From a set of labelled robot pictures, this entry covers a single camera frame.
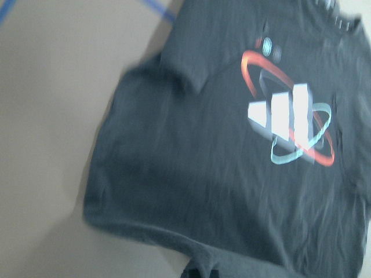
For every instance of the black t-shirt with logo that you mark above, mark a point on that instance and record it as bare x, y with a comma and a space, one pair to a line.
244, 144

